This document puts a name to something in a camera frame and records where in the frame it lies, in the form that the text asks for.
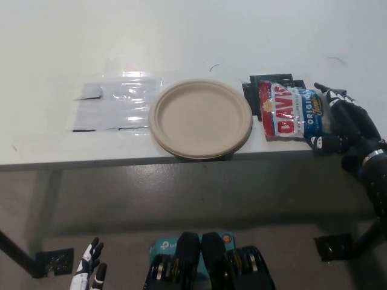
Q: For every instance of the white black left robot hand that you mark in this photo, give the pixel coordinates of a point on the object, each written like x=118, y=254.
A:
x=83, y=275

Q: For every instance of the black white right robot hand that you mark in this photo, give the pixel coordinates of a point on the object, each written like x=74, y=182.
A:
x=353, y=127

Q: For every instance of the red blue sunflower seed bag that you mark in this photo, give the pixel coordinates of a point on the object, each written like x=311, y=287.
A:
x=284, y=114

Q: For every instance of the beige paper plate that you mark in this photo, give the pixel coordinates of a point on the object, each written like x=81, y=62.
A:
x=199, y=156
x=196, y=117

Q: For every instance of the teal router box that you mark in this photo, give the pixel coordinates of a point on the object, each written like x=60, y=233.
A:
x=163, y=247

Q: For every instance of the black tape marker with notches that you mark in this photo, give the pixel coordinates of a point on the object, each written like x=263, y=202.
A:
x=251, y=99

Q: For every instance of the clear plastic sheet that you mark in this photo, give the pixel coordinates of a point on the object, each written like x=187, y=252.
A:
x=115, y=108

